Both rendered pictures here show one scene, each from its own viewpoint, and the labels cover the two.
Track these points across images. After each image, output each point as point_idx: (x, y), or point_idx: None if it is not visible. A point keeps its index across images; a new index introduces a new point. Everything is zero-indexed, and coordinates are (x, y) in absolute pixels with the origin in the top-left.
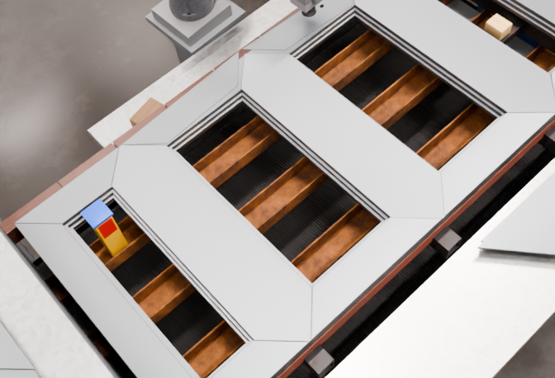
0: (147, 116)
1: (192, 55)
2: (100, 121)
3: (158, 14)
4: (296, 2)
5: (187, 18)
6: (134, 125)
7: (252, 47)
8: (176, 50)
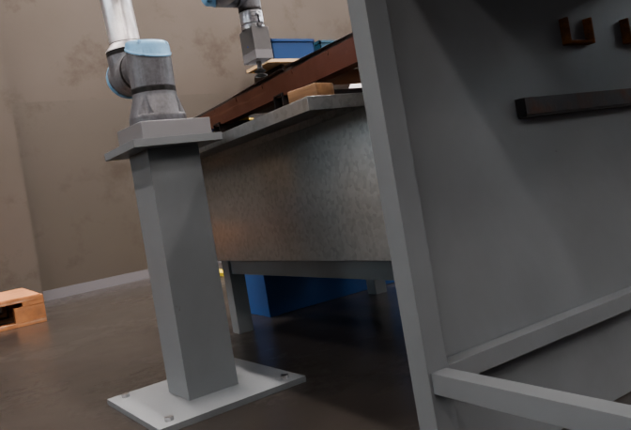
0: (340, 43)
1: (226, 130)
2: (296, 100)
3: (154, 120)
4: (262, 53)
5: (182, 115)
6: (321, 89)
7: (281, 70)
8: (157, 209)
